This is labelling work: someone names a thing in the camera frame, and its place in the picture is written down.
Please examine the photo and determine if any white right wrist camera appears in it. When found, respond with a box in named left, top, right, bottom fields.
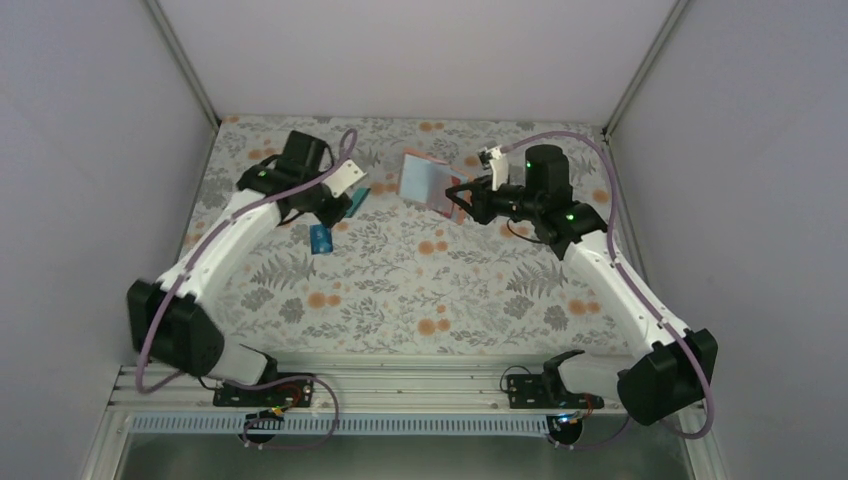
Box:
left=477, top=145, right=509, bottom=191

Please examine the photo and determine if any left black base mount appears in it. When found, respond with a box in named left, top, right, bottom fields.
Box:
left=212, top=359, right=315, bottom=446

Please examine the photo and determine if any left aluminium frame post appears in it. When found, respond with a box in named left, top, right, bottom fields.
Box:
left=142, top=0, right=221, bottom=132

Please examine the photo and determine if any floral patterned table mat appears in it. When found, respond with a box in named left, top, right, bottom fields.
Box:
left=184, top=115, right=627, bottom=355

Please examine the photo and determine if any pink leather card holder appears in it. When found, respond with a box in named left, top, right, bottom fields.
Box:
left=397, top=148, right=473, bottom=225

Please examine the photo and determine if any aluminium frame post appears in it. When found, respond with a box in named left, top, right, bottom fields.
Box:
left=142, top=0, right=221, bottom=132
left=601, top=0, right=692, bottom=138

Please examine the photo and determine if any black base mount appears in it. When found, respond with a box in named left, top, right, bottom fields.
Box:
left=212, top=359, right=315, bottom=446
left=499, top=350, right=605, bottom=446

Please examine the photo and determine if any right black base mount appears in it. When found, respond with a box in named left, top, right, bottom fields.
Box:
left=499, top=350, right=605, bottom=446

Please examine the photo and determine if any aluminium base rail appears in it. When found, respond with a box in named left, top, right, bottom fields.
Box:
left=107, top=353, right=625, bottom=440

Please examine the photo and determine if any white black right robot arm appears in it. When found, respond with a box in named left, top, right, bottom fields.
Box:
left=445, top=144, right=718, bottom=437

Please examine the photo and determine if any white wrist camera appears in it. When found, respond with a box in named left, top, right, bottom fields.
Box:
left=477, top=145, right=509, bottom=191
left=323, top=159, right=367, bottom=198

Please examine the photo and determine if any blue credit card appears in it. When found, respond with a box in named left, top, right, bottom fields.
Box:
left=309, top=224, right=334, bottom=255

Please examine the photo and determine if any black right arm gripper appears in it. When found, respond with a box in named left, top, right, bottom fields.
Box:
left=447, top=174, right=542, bottom=224

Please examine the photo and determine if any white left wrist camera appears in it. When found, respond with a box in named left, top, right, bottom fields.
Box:
left=323, top=159, right=367, bottom=198

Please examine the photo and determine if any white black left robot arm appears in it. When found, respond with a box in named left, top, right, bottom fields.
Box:
left=127, top=128, right=366, bottom=405

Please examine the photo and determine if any teal credit card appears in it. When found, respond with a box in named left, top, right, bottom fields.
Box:
left=345, top=187, right=371, bottom=218

